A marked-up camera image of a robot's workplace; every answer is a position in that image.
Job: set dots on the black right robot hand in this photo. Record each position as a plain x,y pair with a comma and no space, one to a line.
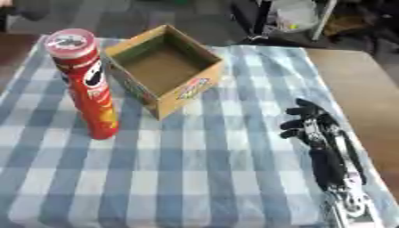
318,139

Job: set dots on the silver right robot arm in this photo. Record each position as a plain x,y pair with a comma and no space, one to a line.
349,205

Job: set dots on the white bag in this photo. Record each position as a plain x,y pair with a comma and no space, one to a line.
296,16

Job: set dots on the red cylindrical chip can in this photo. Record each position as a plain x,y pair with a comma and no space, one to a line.
89,86

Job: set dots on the open tan cardboard box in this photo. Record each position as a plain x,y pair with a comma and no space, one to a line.
166,71

